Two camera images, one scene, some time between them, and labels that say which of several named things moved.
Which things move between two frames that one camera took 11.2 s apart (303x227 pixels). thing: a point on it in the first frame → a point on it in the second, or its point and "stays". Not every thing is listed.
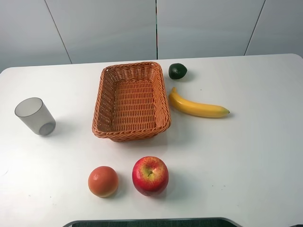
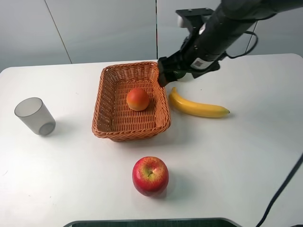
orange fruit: (103, 181) → (138, 99)
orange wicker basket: (131, 102) stays
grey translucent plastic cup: (33, 110) stays
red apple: (150, 175) stays
